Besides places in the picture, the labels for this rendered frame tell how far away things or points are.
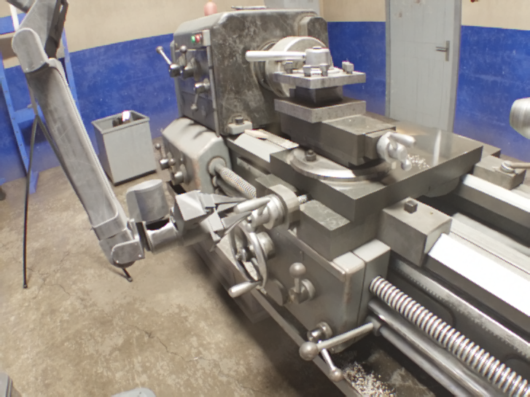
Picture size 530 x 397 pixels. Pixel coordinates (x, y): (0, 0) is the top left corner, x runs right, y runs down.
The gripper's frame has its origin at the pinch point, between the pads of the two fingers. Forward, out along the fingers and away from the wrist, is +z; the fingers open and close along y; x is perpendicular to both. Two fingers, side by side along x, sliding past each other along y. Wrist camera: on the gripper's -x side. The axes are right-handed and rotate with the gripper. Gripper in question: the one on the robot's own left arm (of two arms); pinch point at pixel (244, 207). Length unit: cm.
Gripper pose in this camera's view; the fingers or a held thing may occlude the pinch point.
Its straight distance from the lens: 68.4
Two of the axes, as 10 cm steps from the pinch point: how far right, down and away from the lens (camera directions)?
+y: -4.2, -8.6, 2.7
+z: 8.6, -2.9, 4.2
